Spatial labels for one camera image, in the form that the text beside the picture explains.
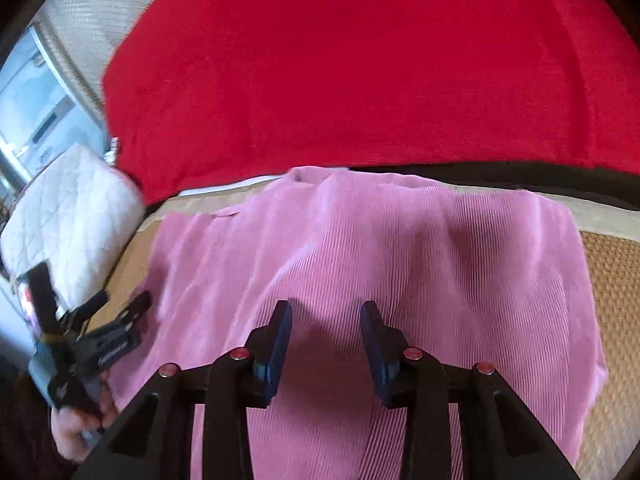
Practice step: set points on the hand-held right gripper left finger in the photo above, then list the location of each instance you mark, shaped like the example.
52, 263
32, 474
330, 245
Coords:
277, 345

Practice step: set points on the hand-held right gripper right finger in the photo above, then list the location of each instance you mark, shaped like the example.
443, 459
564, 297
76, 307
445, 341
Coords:
377, 360

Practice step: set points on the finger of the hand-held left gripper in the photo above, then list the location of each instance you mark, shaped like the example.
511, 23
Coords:
135, 312
87, 310

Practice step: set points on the pink zip jacket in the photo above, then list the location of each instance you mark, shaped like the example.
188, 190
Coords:
400, 260

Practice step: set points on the person's left hand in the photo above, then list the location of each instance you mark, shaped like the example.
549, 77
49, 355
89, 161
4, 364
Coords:
70, 435

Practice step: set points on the white quilted cushion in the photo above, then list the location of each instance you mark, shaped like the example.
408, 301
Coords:
70, 210

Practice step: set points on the small patterned white pillow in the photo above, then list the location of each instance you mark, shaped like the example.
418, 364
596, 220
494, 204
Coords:
115, 152

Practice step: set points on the silver flower-print refrigerator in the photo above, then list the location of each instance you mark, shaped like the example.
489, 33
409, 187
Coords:
35, 95

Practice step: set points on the woven bamboo mat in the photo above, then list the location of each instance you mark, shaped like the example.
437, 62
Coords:
610, 280

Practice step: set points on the red blanket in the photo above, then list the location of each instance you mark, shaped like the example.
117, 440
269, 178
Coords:
350, 75

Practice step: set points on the beige dotted curtain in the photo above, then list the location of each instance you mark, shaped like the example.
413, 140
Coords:
100, 5

